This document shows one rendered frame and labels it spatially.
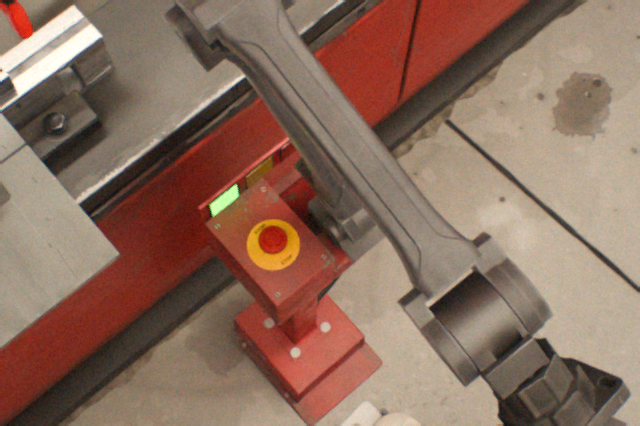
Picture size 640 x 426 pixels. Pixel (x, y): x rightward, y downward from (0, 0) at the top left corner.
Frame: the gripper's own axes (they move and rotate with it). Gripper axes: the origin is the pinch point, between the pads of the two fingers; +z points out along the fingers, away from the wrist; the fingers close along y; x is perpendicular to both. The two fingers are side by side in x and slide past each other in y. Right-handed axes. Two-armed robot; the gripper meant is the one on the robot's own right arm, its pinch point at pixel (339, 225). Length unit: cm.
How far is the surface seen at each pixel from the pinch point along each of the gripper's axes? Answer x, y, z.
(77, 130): 21.5, 30.5, -13.8
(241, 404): 27, -16, 68
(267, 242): 10.8, 4.2, -9.5
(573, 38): -82, 0, 78
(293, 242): 7.7, 2.1, -6.9
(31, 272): 36.0, 17.6, -27.3
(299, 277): 10.2, -2.1, -7.9
